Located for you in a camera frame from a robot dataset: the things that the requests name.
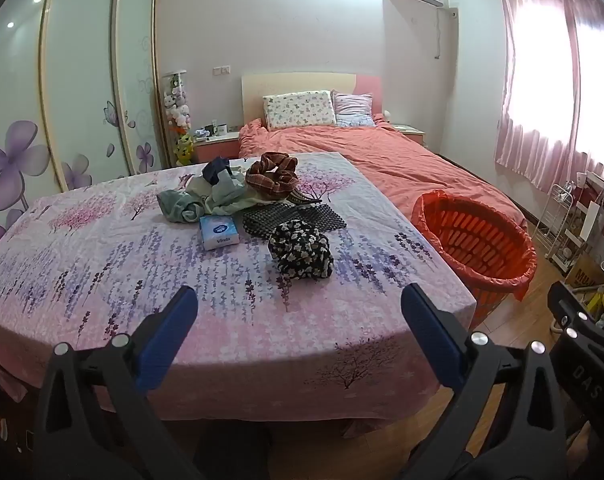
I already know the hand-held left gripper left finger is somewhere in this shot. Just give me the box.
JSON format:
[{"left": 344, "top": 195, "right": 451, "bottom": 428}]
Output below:
[{"left": 32, "top": 285, "right": 203, "bottom": 480}]

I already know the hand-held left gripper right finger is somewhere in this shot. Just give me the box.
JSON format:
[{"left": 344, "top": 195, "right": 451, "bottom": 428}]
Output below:
[{"left": 401, "top": 282, "right": 568, "bottom": 480}]

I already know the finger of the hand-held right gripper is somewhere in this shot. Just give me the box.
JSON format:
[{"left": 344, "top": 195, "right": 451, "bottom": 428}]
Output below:
[{"left": 547, "top": 281, "right": 604, "bottom": 348}]

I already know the orange plastic laundry basket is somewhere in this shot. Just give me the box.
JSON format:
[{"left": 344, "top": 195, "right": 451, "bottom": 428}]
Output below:
[{"left": 411, "top": 192, "right": 539, "bottom": 328}]

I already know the blue and white tissue pack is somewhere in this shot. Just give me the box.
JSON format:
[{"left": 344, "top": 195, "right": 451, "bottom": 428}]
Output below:
[{"left": 199, "top": 215, "right": 241, "bottom": 252}]

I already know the red plastic bag liner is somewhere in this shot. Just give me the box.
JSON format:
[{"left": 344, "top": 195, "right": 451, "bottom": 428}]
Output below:
[{"left": 411, "top": 192, "right": 539, "bottom": 306}]

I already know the black mesh mat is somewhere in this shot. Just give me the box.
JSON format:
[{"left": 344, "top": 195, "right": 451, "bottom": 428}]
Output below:
[{"left": 242, "top": 201, "right": 347, "bottom": 238}]

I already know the pale grey-green cloth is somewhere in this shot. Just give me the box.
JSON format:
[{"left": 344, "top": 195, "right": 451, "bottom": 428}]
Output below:
[{"left": 184, "top": 167, "right": 253, "bottom": 213}]

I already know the black and white floral cloth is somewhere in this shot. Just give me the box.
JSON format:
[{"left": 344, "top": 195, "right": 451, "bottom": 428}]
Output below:
[{"left": 268, "top": 219, "right": 335, "bottom": 281}]

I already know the dark blue cloth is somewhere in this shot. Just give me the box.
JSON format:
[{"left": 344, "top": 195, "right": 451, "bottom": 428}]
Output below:
[{"left": 203, "top": 156, "right": 231, "bottom": 186}]

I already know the brown plaid scarf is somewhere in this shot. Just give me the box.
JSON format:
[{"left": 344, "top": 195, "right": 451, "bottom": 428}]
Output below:
[{"left": 245, "top": 152, "right": 300, "bottom": 201}]

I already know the floral pink purple tablecloth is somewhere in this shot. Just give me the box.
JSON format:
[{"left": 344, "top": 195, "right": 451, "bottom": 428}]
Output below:
[{"left": 0, "top": 151, "right": 478, "bottom": 423}]

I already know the white flat panel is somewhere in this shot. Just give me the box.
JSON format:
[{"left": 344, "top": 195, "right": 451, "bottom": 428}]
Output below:
[{"left": 579, "top": 200, "right": 604, "bottom": 241}]

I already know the bed with coral duvet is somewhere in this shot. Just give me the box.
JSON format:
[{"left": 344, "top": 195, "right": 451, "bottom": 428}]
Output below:
[{"left": 238, "top": 116, "right": 528, "bottom": 231}]

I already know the yellow plush toy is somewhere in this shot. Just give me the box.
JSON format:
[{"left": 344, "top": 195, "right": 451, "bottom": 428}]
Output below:
[{"left": 174, "top": 134, "right": 195, "bottom": 166}]

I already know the pink and white nightstand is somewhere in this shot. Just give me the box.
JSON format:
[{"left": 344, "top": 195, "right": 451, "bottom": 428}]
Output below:
[
  {"left": 193, "top": 132, "right": 241, "bottom": 165},
  {"left": 392, "top": 122, "right": 427, "bottom": 148}
]

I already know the pink curtain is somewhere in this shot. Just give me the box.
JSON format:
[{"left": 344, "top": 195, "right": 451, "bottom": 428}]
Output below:
[{"left": 494, "top": 0, "right": 604, "bottom": 191}]

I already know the clear tube of plush toys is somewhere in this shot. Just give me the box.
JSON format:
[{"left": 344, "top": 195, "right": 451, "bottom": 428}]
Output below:
[{"left": 163, "top": 71, "right": 190, "bottom": 136}]

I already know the pink striped pillow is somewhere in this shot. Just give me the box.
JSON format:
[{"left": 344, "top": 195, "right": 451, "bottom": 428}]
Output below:
[{"left": 332, "top": 90, "right": 377, "bottom": 127}]

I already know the white floral pillow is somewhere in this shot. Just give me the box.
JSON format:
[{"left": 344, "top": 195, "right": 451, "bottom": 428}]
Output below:
[{"left": 263, "top": 90, "right": 337, "bottom": 132}]

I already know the wardrobe with purple flower doors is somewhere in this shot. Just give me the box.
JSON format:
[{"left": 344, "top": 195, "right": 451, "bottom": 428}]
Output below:
[{"left": 0, "top": 0, "right": 163, "bottom": 261}]

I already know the cream and pink headboard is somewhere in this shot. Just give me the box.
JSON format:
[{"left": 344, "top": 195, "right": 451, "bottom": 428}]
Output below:
[{"left": 241, "top": 72, "right": 383, "bottom": 128}]

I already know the white air conditioner pipe cover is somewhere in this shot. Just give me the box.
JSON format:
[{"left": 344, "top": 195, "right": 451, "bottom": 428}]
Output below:
[{"left": 434, "top": 6, "right": 459, "bottom": 61}]

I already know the white wire rack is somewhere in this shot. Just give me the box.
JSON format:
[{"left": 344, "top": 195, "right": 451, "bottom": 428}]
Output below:
[{"left": 534, "top": 182, "right": 590, "bottom": 271}]

